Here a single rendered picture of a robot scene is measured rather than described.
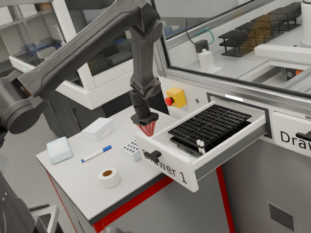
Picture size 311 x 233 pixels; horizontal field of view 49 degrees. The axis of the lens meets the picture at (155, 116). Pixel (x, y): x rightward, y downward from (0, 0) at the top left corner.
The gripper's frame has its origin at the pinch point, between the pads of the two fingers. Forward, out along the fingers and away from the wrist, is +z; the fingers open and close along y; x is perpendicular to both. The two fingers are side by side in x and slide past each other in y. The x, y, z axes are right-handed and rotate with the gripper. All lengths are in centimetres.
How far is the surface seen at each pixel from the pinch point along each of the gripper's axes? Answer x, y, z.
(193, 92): -21.3, -7.6, -9.6
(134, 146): 6.9, 2.8, 1.9
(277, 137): -12.4, -47.8, -3.0
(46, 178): 0, 162, 82
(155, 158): 19.4, -26.4, -9.6
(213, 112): -12.6, -23.5, -7.8
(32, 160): -9, 206, 82
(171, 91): -19.3, 3.1, -9.5
